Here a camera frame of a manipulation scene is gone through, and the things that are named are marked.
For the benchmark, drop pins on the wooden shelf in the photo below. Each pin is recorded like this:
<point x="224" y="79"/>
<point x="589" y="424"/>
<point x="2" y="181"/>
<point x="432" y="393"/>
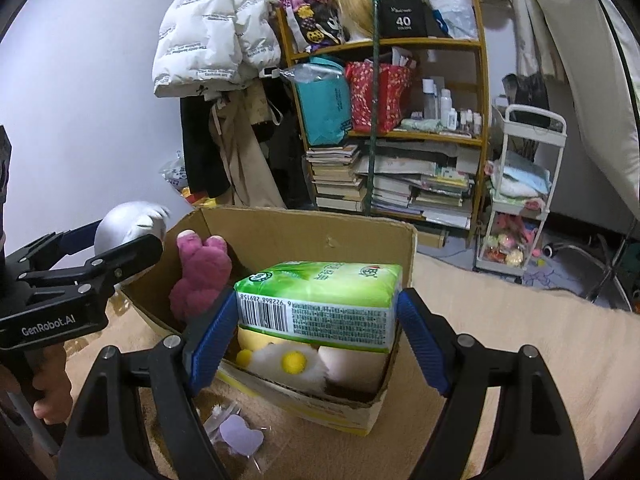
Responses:
<point x="425" y="44"/>

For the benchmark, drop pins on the group of cosmetic bottles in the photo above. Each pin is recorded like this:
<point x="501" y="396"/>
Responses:
<point x="445" y="105"/>

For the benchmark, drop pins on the teal bag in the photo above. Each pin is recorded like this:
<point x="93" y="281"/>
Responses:
<point x="322" y="105"/>

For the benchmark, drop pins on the beige coat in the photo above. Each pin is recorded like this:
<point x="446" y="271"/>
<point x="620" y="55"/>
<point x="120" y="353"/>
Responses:
<point x="240" y="160"/>

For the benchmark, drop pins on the person's left hand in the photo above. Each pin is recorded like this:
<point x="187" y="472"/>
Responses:
<point x="50" y="385"/>

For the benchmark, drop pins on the white-haired doll plush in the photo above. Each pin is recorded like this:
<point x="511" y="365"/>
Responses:
<point x="125" y="225"/>

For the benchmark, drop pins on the black coat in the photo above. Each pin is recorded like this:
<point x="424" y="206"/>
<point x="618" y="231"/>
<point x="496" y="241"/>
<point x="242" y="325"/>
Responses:
<point x="200" y="150"/>

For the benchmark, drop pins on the pink square plush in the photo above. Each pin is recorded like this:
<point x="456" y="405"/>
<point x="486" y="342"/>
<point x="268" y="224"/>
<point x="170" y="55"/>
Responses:
<point x="350" y="365"/>

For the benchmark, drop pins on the white padded chair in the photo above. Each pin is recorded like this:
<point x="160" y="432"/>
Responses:
<point x="575" y="60"/>

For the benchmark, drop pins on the black box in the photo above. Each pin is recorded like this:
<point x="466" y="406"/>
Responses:
<point x="402" y="17"/>

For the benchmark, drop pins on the green pole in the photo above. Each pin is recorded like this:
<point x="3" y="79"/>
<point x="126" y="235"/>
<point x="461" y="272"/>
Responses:
<point x="372" y="110"/>

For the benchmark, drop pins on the white puffer jacket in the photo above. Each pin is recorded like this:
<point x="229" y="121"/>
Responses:
<point x="210" y="35"/>

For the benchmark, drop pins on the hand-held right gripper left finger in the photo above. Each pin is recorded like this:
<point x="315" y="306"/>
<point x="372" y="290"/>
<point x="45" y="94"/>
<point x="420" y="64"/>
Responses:
<point x="210" y="345"/>

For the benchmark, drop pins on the red gift bag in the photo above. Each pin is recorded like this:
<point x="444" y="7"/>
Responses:
<point x="380" y="95"/>

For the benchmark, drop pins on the stacks of books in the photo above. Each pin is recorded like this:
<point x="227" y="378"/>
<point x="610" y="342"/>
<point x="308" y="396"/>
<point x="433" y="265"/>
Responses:
<point x="335" y="170"/>

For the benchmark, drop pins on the white rolling cart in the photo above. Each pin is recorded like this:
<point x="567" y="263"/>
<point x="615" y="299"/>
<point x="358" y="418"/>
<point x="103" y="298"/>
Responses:
<point x="535" y="110"/>

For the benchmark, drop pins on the pink bear plush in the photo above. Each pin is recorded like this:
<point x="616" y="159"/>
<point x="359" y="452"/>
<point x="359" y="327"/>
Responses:
<point x="200" y="280"/>

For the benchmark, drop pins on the white chick plush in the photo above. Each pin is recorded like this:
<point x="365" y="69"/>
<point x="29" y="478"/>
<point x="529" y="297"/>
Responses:
<point x="270" y="365"/>

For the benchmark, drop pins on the purple heart in clear bag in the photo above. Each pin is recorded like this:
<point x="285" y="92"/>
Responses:
<point x="240" y="435"/>

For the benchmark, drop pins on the plush toys in cart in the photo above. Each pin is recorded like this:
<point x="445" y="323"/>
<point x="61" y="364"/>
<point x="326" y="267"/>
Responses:
<point x="505" y="245"/>

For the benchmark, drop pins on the printed cardboard box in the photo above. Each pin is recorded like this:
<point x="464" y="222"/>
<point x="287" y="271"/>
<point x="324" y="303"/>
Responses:
<point x="300" y="240"/>

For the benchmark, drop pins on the black printed tote bag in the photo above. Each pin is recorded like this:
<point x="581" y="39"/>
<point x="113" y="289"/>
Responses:
<point x="312" y="10"/>

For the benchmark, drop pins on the blonde wig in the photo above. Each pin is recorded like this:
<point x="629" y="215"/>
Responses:
<point x="355" y="7"/>

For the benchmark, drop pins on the yellow plush toy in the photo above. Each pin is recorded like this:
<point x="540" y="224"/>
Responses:
<point x="255" y="337"/>

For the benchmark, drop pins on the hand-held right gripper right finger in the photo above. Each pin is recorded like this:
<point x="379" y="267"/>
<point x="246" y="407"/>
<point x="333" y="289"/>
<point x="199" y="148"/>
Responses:
<point x="422" y="340"/>

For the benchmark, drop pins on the green tissue pack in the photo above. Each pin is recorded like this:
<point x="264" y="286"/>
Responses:
<point x="320" y="290"/>

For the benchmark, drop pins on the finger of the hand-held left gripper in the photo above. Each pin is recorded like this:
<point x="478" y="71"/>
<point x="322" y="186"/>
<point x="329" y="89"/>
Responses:
<point x="75" y="234"/>
<point x="125" y="255"/>

